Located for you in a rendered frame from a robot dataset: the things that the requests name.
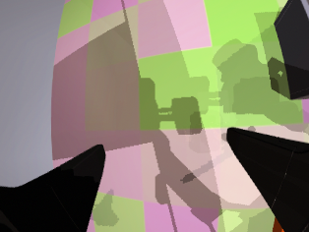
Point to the dark grey open box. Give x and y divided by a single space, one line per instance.
292 27

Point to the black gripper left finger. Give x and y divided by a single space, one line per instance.
59 201

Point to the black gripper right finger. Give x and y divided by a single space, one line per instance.
280 170

